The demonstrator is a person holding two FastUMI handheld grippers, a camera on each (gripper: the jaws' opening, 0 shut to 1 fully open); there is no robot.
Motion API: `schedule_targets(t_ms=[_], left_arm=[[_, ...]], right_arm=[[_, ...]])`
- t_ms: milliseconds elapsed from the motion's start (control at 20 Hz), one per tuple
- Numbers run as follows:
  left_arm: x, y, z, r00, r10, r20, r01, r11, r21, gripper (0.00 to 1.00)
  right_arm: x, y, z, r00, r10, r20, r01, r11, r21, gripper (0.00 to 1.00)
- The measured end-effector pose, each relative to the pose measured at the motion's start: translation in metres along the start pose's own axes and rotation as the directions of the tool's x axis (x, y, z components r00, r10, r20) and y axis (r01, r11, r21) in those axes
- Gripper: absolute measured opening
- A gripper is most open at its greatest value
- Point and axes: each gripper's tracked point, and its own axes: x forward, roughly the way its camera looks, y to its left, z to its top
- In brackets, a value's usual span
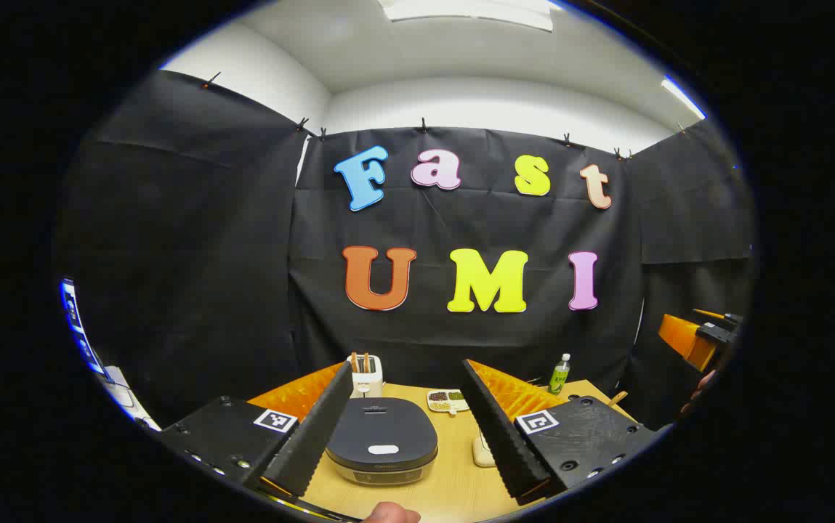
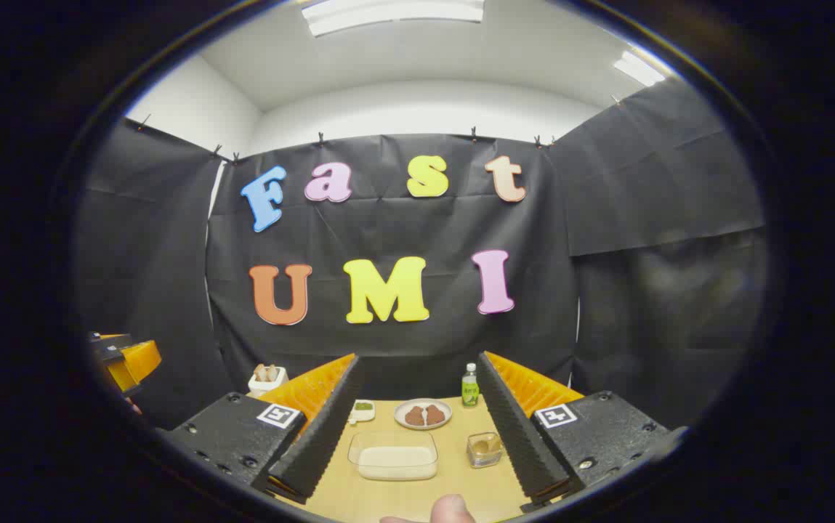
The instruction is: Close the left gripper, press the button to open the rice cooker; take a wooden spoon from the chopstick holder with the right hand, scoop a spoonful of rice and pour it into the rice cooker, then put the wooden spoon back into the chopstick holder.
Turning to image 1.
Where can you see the computer monitor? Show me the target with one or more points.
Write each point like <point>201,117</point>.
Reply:
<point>77,319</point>

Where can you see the white toaster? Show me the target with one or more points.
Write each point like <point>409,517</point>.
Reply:
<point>366,381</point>

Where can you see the ceiling light panel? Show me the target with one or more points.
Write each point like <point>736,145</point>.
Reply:
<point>472,11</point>

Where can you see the clear tray of rice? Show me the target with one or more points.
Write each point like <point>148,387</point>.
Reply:
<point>482,449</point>

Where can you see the white side desk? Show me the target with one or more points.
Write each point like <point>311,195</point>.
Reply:
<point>126,399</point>

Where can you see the green drink bottle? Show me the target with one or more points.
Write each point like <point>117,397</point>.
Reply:
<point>559,376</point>

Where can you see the wooden spoon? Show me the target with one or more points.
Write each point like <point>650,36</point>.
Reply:
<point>617,398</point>

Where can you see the black backdrop cloth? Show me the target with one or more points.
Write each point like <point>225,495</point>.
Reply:
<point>192,254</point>

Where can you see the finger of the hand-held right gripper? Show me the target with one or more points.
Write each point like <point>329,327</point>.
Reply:
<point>682,338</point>

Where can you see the white divided bean dish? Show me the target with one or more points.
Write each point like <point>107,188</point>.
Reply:
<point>448,399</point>

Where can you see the dark grey rice cooker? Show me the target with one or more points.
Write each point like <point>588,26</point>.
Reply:
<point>381,436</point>

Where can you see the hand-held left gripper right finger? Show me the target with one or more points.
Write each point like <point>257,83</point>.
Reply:
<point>501,436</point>

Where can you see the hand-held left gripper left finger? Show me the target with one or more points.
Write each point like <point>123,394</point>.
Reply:
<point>315,436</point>

